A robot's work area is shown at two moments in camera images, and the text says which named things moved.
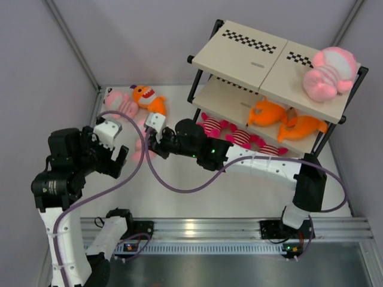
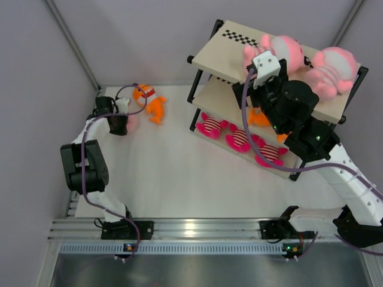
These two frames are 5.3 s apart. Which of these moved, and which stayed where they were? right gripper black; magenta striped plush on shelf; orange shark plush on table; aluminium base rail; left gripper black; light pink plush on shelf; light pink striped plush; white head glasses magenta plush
Moved: right gripper black; light pink striped plush; left gripper black
Stayed: orange shark plush on table; aluminium base rail; white head glasses magenta plush; magenta striped plush on shelf; light pink plush on shelf
